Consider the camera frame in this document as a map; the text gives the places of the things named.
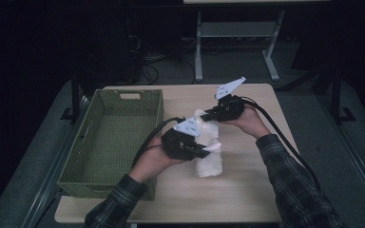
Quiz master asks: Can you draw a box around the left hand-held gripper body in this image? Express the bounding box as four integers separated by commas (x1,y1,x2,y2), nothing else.
161,117,203,162

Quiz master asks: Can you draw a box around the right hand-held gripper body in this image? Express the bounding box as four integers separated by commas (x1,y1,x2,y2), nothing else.
209,76,247,123

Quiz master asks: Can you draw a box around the white cloth with brown print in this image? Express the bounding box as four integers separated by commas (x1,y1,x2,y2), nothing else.
193,108,223,179

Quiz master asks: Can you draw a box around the person's right hand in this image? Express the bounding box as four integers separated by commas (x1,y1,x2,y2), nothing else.
221,105,272,140

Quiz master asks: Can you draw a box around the person's left hand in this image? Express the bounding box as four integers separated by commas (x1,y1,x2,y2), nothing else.
128,136,185,184

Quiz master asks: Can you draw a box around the green woven basket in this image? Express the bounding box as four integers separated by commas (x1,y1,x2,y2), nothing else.
56,88,165,201

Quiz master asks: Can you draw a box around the black metal stand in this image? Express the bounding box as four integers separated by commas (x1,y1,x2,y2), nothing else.
60,67,84,124
328,63,356,124

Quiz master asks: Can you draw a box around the left hand-held gripper cable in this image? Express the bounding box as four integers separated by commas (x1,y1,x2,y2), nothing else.
132,117,185,168

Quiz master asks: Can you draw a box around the hand-held gripper cable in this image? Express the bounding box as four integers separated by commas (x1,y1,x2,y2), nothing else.
238,96,322,195
132,117,185,168

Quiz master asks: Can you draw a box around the right hand-held gripper cable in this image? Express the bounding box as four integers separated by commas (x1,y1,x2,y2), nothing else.
238,96,322,195

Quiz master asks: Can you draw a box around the bundle of floor cables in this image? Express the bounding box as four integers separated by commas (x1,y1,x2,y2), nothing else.
126,34,198,86

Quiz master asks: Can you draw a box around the white metal table frame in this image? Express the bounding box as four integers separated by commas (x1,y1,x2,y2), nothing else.
193,9,286,83

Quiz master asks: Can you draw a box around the grey metal rail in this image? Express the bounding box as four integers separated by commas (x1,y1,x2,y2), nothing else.
21,94,91,228
317,94,365,219

